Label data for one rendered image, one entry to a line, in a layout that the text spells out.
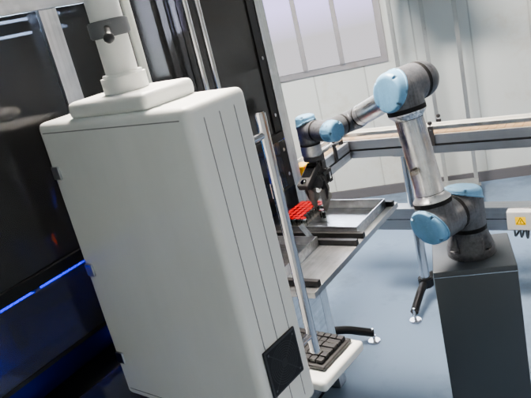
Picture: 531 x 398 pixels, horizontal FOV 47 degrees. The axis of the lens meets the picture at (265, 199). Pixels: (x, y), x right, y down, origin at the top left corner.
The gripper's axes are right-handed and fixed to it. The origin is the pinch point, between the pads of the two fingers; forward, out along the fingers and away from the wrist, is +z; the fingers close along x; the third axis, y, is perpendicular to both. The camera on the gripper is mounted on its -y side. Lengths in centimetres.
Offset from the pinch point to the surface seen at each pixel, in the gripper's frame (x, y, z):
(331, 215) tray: -0.8, 5.1, 5.1
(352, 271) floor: 62, 123, 93
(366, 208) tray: -11.9, 12.6, 5.1
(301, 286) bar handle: -38, -79, -13
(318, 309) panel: 18, 10, 51
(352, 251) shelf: -22.5, -23.7, 5.4
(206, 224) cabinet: -35, -101, -38
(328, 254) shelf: -15.2, -26.6, 5.4
